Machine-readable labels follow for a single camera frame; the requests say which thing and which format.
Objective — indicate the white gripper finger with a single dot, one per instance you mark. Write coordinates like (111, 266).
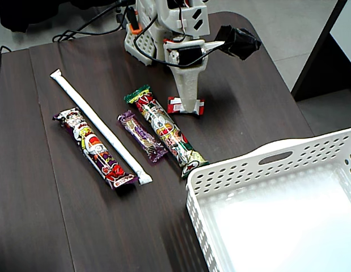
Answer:
(188, 88)

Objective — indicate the large purple cartoon snack stick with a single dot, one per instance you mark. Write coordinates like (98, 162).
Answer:
(90, 144)

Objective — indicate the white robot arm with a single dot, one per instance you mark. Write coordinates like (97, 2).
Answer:
(169, 17)

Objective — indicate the white perforated plastic tray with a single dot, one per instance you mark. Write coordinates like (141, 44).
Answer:
(277, 221)

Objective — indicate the red and white candy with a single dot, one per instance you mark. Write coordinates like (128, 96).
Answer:
(175, 106)

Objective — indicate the green cartoon snack stick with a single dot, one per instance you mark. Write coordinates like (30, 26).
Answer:
(164, 127)

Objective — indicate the orange and black clamp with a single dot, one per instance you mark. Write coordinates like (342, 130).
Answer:
(134, 28)

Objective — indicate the small purple candy bar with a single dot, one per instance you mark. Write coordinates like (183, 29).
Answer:
(141, 136)

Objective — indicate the long white wrapped stick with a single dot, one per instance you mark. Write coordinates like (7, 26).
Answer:
(98, 124)

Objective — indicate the dark furniture panel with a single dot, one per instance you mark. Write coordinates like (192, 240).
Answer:
(319, 73)

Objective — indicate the white cabinet panel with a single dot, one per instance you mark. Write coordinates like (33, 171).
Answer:
(348, 28)

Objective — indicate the black bag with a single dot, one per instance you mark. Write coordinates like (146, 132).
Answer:
(22, 14)

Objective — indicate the black taped wrist camera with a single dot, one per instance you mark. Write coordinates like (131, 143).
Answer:
(240, 41)

